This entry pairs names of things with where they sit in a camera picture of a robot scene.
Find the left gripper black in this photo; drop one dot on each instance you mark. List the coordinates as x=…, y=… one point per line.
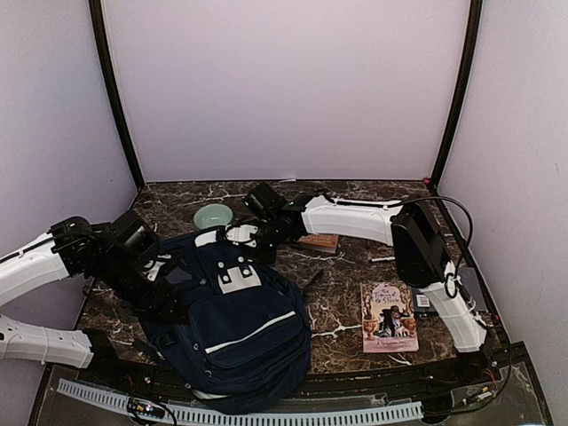
x=161, y=311

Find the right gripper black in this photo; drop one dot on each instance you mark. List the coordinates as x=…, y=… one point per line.
x=270, y=256

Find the navy blue student backpack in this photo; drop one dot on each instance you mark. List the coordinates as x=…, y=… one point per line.
x=247, y=332

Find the Taming of the Shrew book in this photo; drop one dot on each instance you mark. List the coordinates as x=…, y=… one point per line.
x=388, y=322

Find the dark blue hardcover book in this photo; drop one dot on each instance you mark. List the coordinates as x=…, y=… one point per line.
x=424, y=307

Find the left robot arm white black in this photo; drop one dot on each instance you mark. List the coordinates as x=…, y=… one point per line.
x=63, y=252

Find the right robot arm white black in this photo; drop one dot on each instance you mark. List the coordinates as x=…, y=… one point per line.
x=422, y=258

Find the orange green Treehouse paperback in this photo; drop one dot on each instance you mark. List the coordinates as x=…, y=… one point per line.
x=325, y=243

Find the pale green bowl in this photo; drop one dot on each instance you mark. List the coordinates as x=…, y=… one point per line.
x=212, y=215

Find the small circuit board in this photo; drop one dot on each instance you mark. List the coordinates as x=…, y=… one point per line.
x=145, y=408

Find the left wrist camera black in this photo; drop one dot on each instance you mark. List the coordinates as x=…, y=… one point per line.
x=134, y=235

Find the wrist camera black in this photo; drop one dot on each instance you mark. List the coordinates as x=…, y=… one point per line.
x=134, y=235
x=264, y=202

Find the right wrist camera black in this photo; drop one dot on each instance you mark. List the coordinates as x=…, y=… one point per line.
x=264, y=202

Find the grey slotted cable duct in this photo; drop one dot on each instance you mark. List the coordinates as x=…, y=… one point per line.
x=239, y=411

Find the right black frame post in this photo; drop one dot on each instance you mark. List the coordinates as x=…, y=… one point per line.
x=460, y=90

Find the black frame post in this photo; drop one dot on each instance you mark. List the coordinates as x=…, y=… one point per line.
x=460, y=90
x=112, y=92

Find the left black frame post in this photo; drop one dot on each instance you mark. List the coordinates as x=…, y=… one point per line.
x=112, y=92

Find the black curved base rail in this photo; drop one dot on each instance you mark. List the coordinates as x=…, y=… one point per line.
x=422, y=380

